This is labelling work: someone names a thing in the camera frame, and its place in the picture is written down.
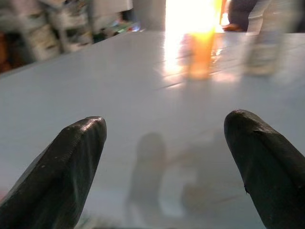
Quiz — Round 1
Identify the orange drink bottle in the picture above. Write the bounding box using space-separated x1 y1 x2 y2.
184 28 216 81

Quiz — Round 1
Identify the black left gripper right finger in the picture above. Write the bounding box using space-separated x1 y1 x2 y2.
224 109 305 229

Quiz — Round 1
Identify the cluttered storage shelf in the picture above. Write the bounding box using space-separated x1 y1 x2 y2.
0 0 93 72

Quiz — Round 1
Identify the clear water bottle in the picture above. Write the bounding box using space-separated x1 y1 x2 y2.
244 0 288 77

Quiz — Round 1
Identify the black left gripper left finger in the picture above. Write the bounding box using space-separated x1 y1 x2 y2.
0 116 107 229

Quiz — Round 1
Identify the person in dark clothes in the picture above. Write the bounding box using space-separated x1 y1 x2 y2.
224 0 263 33

